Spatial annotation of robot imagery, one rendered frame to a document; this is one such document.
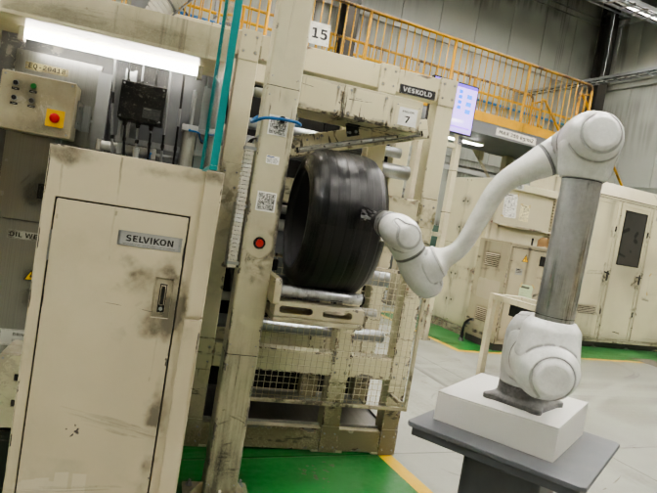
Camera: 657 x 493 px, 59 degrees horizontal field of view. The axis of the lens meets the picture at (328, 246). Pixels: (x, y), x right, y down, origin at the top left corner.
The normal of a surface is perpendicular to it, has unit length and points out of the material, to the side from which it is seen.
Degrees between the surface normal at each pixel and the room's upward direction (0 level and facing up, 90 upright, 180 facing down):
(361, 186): 58
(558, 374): 97
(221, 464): 90
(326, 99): 90
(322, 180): 66
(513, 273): 90
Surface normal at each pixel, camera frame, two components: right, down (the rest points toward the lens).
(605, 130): -0.15, -0.07
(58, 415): 0.26, 0.10
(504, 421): -0.58, -0.05
